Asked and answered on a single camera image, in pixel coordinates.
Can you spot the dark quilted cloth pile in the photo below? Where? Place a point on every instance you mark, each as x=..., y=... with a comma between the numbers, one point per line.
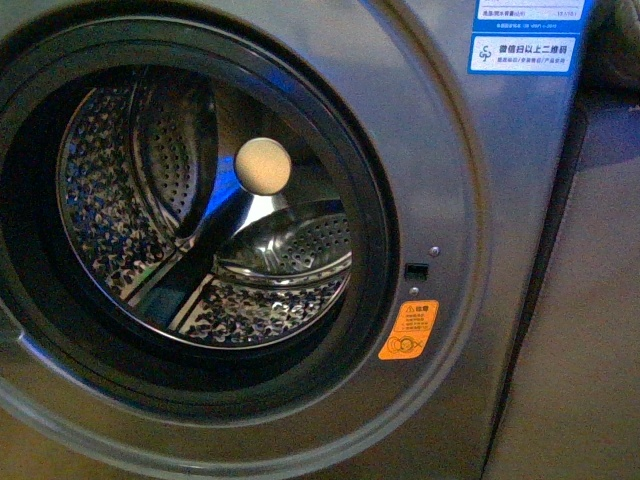
x=611, y=54

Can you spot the grey cabinet side panel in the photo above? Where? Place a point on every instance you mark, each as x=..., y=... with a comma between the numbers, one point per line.
x=570, y=402

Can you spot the blue white energy label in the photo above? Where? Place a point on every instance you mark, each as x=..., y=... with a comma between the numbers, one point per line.
x=527, y=37

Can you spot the steel perforated washer drum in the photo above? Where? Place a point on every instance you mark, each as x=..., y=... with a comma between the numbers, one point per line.
x=199, y=212

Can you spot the grey front-load washing machine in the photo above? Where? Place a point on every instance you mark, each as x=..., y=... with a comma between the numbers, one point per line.
x=445, y=177

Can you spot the orange warning sticker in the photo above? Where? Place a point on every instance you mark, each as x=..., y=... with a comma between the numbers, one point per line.
x=411, y=330

